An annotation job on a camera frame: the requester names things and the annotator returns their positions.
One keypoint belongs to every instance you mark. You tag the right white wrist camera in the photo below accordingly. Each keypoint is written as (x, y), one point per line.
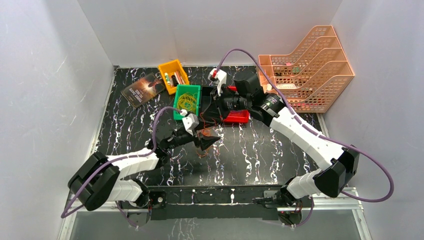
(219, 77)

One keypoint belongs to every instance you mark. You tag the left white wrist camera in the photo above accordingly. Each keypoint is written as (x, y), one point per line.
(190, 122)

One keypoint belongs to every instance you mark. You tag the red plastic bin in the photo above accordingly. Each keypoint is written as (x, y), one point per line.
(234, 106)

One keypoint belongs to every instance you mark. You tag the dark paperback book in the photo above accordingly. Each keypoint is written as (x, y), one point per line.
(143, 90)

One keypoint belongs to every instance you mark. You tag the peach plastic file rack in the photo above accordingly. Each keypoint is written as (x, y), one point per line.
(313, 75)

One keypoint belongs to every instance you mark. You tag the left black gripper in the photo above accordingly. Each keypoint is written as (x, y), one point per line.
(197, 139)

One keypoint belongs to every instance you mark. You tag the green plastic bin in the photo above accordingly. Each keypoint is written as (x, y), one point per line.
(187, 97)

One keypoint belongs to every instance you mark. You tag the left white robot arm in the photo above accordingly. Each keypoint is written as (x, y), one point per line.
(103, 178)

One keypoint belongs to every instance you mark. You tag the markers in yellow bin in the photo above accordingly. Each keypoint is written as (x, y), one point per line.
(174, 78)

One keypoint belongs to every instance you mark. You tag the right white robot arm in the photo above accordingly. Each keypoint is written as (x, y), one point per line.
(336, 164)

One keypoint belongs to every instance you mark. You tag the black plastic bin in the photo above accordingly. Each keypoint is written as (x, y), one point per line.
(206, 102)

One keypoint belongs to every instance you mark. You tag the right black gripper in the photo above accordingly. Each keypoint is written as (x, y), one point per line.
(219, 100)

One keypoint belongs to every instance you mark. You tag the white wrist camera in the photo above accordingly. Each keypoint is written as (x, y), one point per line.
(219, 77)
(190, 122)

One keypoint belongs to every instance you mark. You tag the yellow plastic bin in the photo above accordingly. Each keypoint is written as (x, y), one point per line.
(172, 66)

